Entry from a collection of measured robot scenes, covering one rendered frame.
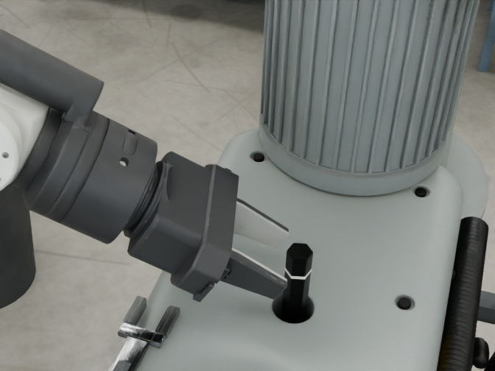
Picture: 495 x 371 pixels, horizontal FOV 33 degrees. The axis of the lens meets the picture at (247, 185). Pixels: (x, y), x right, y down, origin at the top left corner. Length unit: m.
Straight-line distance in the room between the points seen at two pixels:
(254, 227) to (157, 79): 3.62
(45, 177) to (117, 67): 3.81
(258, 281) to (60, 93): 0.21
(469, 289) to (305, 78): 0.28
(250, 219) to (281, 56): 0.18
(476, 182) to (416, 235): 0.60
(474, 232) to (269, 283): 0.35
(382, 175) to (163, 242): 0.28
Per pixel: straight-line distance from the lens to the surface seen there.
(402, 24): 0.74
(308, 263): 0.69
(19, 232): 3.10
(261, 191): 0.84
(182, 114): 4.07
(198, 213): 0.64
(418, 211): 0.84
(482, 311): 1.13
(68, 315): 3.22
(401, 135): 0.81
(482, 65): 4.57
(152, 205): 0.63
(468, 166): 1.44
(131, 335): 0.71
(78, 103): 0.61
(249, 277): 0.66
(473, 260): 0.93
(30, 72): 0.61
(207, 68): 4.38
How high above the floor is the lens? 2.46
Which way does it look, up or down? 42 degrees down
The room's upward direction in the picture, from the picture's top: 2 degrees clockwise
